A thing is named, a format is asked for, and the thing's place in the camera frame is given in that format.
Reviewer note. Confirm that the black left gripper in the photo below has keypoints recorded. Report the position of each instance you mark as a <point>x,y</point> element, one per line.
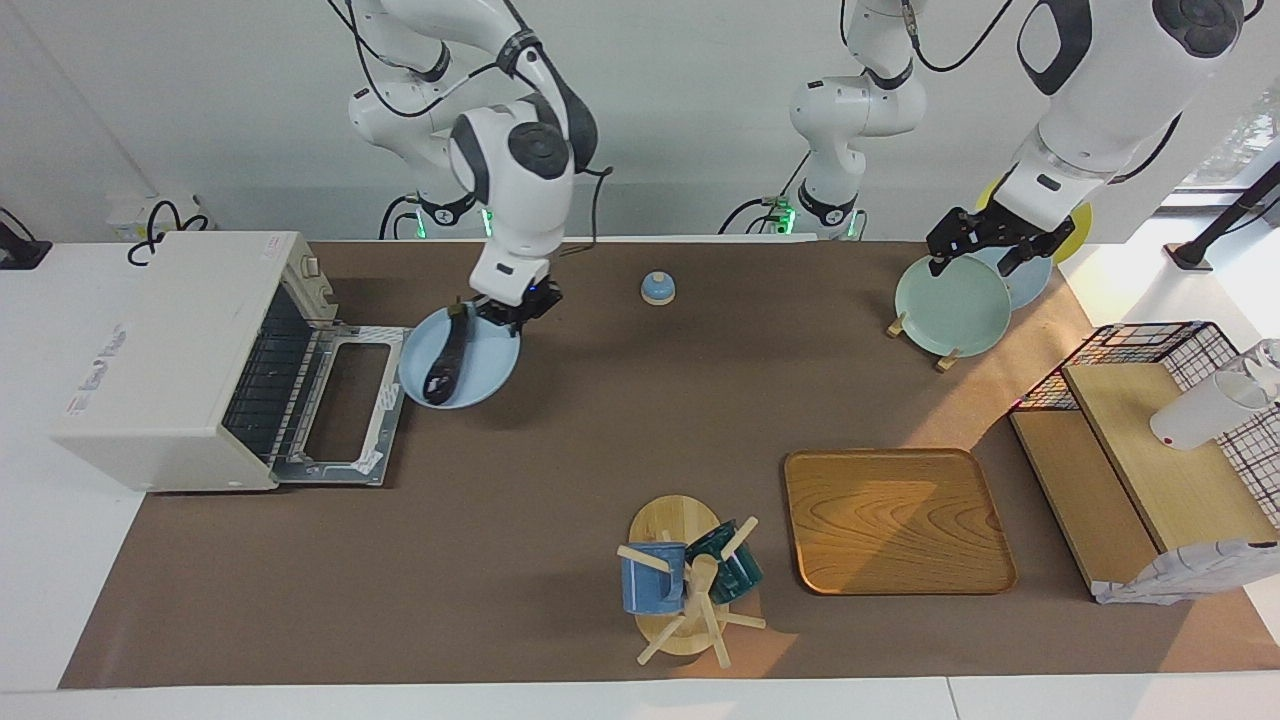
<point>1000,228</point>

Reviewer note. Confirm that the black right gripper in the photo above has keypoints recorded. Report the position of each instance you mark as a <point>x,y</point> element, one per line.
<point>520,302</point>

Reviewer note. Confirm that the light blue serving plate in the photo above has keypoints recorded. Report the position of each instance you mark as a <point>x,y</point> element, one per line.
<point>490,365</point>

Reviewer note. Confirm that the dark purple eggplant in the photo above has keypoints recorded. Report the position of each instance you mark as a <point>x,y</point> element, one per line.
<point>445,365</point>

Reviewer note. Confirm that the white toaster oven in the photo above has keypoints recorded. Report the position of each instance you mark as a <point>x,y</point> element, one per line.
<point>160,370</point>

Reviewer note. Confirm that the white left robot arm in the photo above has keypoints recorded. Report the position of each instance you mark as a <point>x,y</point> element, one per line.
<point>1110,90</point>

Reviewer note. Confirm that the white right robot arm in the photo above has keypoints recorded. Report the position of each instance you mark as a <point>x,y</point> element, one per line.
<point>520,150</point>

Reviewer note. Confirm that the light blue racked plate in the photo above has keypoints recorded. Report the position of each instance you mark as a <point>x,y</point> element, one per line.
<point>1032,282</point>

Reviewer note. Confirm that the pale green plate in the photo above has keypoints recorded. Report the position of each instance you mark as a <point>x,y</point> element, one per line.
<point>952,308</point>

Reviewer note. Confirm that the yellow plate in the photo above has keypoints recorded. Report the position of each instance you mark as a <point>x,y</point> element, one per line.
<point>1078,235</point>

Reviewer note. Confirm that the wooden plate rack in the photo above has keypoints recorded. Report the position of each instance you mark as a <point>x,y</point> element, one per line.
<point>947,358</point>

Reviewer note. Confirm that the small blue bell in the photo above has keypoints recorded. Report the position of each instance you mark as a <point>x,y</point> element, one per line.
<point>658,289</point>

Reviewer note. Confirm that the brown table mat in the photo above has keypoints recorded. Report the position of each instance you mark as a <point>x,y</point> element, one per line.
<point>600,450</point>

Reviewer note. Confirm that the black angled stand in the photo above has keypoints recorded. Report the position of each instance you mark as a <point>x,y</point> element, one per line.
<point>1225,215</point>

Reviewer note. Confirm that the white cup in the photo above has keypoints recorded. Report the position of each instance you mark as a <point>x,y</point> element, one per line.
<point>1200,412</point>

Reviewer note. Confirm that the wooden mug tree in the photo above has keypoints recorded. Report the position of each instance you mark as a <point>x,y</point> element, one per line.
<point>680,520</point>

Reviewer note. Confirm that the wooden serving tray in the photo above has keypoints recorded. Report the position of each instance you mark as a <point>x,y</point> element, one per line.
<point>895,520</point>

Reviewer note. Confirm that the wooden stepped shelf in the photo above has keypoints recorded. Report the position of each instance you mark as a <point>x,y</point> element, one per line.
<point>1180,470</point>

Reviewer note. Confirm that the clear glass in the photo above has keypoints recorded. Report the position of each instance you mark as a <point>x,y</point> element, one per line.
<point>1266,360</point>

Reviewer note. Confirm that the blue mug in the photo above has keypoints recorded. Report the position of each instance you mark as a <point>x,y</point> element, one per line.
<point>650,580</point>

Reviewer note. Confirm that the dark green mug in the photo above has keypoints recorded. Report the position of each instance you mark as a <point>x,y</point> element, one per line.
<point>735,570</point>

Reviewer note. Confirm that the white patterned cloth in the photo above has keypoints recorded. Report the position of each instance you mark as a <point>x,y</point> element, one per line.
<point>1190,575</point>

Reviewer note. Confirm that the white power box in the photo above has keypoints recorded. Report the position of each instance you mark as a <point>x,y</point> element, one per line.
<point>128,213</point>

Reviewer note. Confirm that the black clamp mount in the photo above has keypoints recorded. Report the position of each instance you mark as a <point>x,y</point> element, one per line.
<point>20,250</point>

